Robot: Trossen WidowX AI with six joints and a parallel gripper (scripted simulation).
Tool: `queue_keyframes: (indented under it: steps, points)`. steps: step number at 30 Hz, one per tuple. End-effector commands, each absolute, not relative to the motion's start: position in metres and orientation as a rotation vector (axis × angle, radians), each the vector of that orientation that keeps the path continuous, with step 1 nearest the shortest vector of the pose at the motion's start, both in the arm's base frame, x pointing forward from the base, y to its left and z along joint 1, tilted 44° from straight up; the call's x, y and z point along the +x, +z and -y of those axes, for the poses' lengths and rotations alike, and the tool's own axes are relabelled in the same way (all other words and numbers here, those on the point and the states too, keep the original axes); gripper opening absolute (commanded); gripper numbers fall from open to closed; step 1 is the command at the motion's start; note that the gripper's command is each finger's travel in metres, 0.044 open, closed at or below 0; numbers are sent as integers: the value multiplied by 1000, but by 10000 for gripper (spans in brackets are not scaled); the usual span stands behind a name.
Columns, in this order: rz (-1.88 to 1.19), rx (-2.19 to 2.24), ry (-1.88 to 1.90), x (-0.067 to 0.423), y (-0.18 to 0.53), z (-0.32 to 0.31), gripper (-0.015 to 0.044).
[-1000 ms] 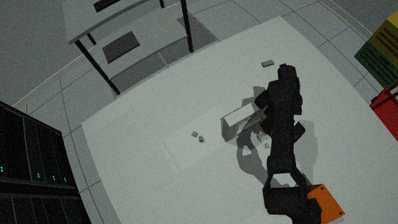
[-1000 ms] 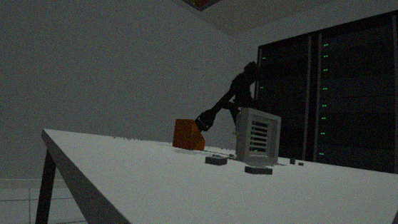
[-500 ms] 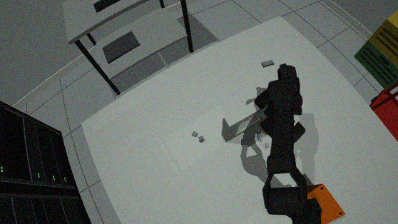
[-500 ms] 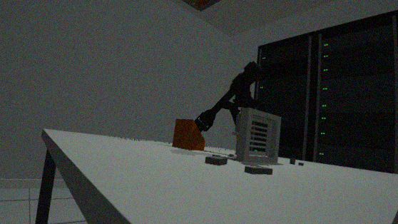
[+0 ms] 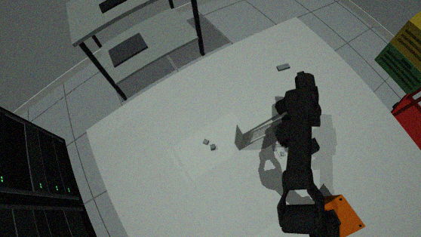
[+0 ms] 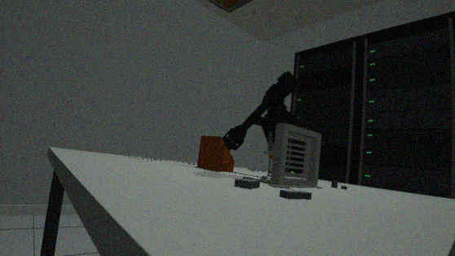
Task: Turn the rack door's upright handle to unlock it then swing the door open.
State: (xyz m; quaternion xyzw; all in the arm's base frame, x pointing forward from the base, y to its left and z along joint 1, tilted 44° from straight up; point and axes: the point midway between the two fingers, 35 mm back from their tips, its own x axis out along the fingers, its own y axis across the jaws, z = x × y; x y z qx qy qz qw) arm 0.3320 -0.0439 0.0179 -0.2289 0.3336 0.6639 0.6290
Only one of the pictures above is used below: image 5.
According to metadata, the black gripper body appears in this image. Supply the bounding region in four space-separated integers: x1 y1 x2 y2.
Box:
275 99 320 154

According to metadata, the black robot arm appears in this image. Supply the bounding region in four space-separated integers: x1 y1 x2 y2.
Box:
272 71 341 237

